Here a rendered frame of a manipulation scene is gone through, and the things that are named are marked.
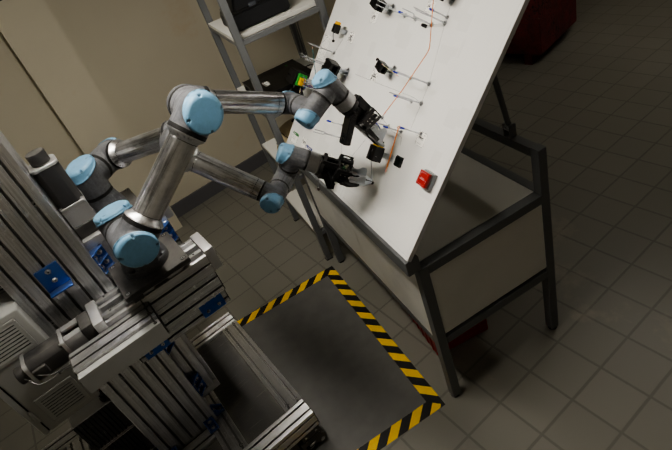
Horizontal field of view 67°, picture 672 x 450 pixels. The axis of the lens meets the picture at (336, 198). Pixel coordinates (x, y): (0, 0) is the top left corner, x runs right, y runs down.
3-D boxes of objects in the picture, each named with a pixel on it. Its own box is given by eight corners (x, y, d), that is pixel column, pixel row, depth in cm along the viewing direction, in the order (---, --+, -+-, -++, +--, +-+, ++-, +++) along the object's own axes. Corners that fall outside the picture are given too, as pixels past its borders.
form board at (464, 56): (287, 147, 267) (284, 146, 266) (357, -52, 239) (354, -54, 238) (411, 262, 172) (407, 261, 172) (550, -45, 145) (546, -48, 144)
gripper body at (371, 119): (383, 118, 177) (363, 95, 170) (368, 137, 177) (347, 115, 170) (372, 113, 183) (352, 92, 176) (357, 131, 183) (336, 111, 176)
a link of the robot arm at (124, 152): (75, 160, 197) (180, 123, 173) (98, 139, 208) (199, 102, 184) (96, 184, 203) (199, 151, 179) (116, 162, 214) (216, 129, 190)
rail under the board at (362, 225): (409, 277, 175) (405, 264, 172) (287, 158, 270) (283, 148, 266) (421, 269, 176) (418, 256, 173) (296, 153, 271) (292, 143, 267)
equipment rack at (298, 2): (326, 262, 317) (196, -47, 214) (291, 219, 365) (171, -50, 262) (393, 223, 328) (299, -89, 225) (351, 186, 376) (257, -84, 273)
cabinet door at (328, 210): (365, 264, 246) (343, 201, 224) (320, 214, 289) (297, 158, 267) (369, 262, 246) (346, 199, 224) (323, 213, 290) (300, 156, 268)
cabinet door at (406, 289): (430, 336, 201) (410, 267, 179) (365, 265, 245) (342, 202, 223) (436, 333, 202) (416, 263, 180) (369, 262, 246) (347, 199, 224)
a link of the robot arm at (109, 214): (143, 222, 166) (121, 190, 158) (155, 238, 155) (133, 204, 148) (109, 243, 161) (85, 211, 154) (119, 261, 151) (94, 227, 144)
